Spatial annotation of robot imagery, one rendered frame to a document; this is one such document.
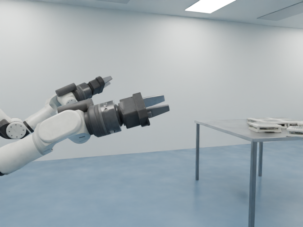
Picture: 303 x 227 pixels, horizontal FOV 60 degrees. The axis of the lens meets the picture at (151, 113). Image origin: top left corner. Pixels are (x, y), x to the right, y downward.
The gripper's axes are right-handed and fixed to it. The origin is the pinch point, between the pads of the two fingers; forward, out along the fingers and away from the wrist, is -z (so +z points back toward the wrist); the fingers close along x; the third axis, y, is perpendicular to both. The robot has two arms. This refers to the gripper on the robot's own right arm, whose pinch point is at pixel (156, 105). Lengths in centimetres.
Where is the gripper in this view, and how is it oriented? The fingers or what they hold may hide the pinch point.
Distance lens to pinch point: 72.6
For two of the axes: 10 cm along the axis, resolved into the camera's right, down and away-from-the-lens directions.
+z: -9.6, 2.7, -0.6
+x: -2.0, -5.4, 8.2
